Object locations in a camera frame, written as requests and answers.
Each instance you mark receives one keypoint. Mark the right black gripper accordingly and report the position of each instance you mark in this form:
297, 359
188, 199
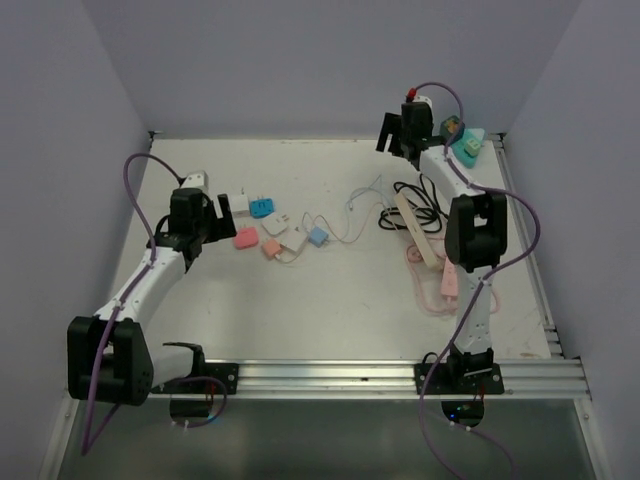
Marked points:
392, 122

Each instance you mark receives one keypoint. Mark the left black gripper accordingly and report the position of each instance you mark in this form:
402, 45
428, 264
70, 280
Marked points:
221, 227

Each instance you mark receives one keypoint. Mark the pink adapter plug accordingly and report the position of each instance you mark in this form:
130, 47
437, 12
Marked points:
246, 237

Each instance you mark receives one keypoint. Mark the blue adapter plug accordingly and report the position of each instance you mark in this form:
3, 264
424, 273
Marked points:
261, 208

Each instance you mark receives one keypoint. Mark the dark green cube charger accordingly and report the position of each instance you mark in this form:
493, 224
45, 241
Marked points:
451, 127

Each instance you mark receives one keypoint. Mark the orange plug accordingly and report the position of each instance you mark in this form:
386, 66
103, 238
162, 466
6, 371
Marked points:
272, 249

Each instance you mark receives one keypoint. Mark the teal power strip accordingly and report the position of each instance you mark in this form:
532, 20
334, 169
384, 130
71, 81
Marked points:
457, 147

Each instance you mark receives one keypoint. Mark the beige power strip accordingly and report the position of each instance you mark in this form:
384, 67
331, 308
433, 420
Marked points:
419, 237

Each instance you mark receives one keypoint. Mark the light blue usb charger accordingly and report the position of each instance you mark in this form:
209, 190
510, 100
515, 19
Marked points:
318, 237

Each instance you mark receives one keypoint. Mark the pink power strip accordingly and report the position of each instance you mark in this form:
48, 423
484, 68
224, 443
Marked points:
448, 286

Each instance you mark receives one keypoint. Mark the white folding extension socket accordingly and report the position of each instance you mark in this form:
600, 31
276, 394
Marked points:
275, 223

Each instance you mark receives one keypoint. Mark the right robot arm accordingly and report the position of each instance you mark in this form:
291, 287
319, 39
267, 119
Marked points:
475, 236

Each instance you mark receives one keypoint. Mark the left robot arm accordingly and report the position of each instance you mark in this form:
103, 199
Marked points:
108, 357

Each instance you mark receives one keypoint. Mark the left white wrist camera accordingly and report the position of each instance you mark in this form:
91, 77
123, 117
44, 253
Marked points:
196, 180

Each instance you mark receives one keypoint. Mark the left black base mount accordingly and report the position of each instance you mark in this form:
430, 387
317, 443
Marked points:
225, 372

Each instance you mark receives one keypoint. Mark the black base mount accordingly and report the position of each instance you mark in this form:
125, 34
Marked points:
450, 380
225, 372

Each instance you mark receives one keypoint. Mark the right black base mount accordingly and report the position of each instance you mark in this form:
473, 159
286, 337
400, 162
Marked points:
450, 380

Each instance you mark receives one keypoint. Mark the aluminium rail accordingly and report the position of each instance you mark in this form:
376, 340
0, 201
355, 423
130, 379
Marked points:
341, 379

